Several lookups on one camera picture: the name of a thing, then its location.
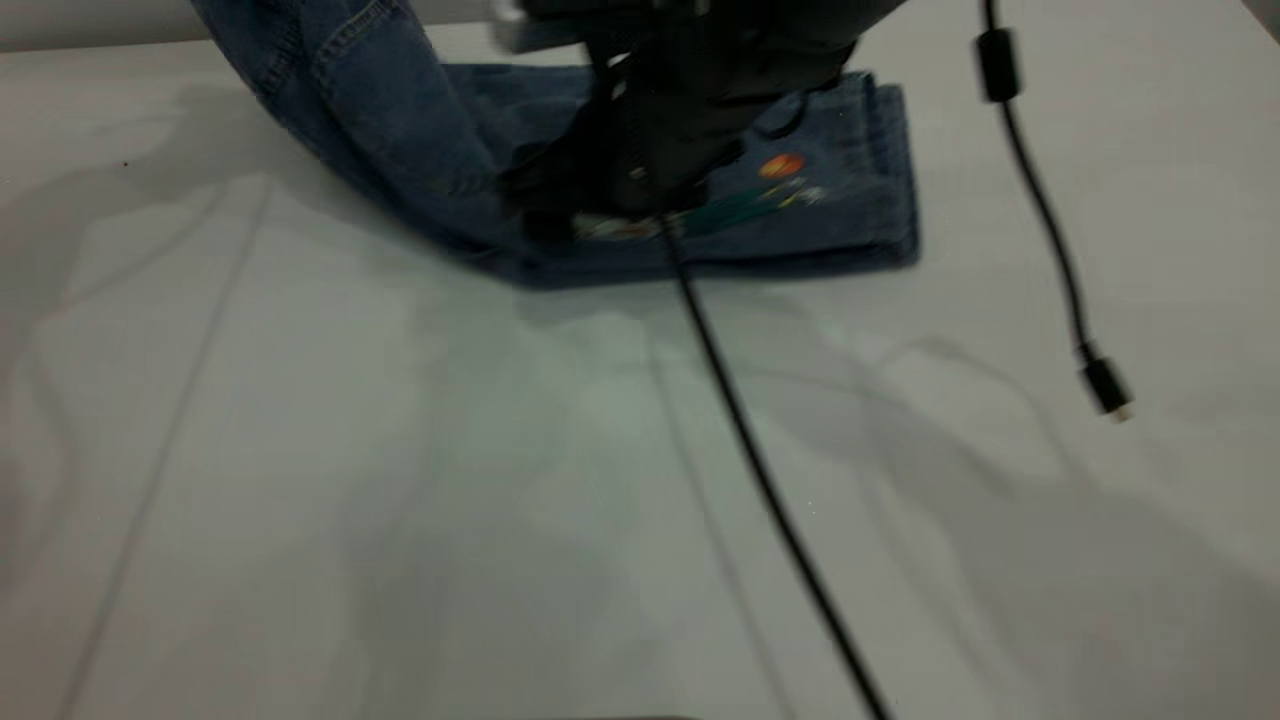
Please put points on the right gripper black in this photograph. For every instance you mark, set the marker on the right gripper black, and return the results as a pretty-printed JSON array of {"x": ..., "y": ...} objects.
[{"x": 720, "y": 80}]

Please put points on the blue denim pants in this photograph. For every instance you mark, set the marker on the blue denim pants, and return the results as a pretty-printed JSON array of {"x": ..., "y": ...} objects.
[{"x": 400, "y": 130}]

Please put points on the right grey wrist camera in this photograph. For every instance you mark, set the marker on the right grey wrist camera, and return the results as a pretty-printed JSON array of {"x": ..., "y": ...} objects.
[{"x": 540, "y": 30}]

